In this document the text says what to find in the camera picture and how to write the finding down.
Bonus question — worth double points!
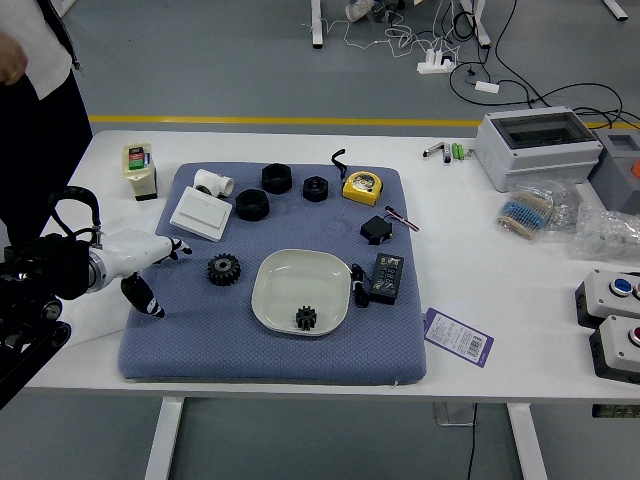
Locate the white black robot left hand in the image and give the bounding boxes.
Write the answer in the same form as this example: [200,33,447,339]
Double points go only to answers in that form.
[89,228,193,319]

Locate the person's hand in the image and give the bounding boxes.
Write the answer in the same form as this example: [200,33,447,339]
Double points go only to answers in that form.
[0,32,29,87]

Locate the large black gear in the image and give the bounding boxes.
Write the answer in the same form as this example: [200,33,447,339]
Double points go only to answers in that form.
[206,252,243,287]

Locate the small black gear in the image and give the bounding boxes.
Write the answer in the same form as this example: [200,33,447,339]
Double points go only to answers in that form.
[294,305,320,332]

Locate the large black hex nut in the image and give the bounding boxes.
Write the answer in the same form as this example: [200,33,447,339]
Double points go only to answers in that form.
[234,188,271,222]
[260,162,294,195]

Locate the small black hex nut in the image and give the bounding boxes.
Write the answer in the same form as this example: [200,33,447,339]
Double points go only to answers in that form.
[301,175,330,203]

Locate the button box with blue button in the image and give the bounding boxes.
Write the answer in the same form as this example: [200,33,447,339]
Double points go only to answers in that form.
[573,268,640,330]

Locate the grey box with orange button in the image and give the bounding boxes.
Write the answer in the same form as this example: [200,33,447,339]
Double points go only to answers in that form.
[587,128,640,216]

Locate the button box with red button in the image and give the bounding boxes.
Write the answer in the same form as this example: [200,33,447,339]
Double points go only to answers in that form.
[588,314,640,385]

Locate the dark under-table control box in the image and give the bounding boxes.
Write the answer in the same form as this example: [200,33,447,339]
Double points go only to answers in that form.
[592,403,640,419]

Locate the clear printed plastic bag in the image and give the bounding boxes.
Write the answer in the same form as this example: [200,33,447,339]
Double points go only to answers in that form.
[59,219,164,349]

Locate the person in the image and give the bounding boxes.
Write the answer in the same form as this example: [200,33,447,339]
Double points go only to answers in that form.
[0,0,95,249]

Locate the plain white pipe tee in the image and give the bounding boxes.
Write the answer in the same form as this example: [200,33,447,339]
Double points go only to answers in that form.
[193,168,235,199]

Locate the blue-grey quilted cushion mat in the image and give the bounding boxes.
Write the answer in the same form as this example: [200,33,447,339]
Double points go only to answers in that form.
[117,160,429,385]

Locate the white square plate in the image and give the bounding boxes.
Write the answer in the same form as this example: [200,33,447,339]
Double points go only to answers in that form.
[249,248,351,337]

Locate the yellow tape measure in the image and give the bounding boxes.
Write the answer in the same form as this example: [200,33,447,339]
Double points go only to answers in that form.
[329,148,385,206]

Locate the black servo motor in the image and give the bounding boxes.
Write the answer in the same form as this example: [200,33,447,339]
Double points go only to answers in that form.
[360,214,396,246]

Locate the black digital display meter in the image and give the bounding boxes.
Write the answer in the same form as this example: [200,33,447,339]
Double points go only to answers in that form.
[368,252,405,304]

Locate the white background table leg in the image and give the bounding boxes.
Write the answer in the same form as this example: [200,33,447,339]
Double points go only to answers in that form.
[459,0,492,49]
[309,0,324,50]
[602,0,630,22]

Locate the white sneaker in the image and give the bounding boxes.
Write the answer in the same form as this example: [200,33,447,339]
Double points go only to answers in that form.
[344,0,374,24]

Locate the purple label tag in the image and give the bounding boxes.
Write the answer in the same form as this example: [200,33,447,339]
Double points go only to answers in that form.
[423,306,495,369]

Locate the white power strip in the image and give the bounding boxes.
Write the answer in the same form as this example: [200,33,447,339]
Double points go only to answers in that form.
[417,47,459,75]

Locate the bag of blue resistors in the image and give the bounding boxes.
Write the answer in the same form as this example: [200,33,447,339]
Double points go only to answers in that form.
[492,182,557,245]

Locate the clear bag of small components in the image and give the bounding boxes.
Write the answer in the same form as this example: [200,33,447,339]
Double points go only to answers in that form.
[547,178,586,236]

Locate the bubble wrap bag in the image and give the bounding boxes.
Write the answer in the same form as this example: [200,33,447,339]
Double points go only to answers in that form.
[567,201,640,264]

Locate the cream switch box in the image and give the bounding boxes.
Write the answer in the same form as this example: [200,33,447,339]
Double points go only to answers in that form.
[121,142,159,202]

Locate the white wall switch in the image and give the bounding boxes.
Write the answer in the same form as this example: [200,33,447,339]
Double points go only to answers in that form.
[169,185,235,243]

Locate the black bundled meter cable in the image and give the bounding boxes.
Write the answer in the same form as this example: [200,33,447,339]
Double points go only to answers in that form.
[349,263,372,309]

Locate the red black servo wire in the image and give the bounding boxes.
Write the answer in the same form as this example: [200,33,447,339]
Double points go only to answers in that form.
[384,205,420,232]

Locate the white floor cables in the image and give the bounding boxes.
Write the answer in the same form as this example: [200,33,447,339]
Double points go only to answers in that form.
[299,0,476,59]

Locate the metal under-table bracket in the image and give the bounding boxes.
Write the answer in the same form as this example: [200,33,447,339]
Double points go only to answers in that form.
[433,401,475,427]

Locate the black under-table cable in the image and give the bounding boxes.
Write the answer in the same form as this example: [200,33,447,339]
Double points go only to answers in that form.
[464,403,479,480]

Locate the grey distribution enclosure box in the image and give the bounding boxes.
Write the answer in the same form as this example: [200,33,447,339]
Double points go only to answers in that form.
[473,105,604,193]

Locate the black floor cables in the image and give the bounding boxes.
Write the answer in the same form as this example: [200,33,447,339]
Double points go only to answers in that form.
[447,0,640,131]

